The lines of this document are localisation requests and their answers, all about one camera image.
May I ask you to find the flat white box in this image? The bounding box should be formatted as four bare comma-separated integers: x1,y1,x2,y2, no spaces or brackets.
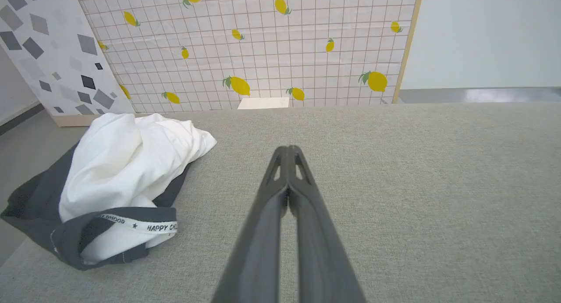
237,97,290,110

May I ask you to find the lemon print grid panel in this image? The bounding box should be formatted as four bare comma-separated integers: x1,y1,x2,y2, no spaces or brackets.
72,0,425,115

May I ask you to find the grey terrazzo pattern panel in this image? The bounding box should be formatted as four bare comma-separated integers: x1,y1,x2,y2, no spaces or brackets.
0,0,136,127

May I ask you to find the white and black raglan shirt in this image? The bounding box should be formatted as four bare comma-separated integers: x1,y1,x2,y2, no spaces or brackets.
0,113,217,271

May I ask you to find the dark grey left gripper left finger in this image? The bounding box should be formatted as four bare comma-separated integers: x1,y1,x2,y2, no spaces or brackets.
212,146,290,303

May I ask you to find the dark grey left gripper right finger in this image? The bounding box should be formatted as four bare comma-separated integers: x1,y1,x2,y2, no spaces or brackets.
289,146,366,303

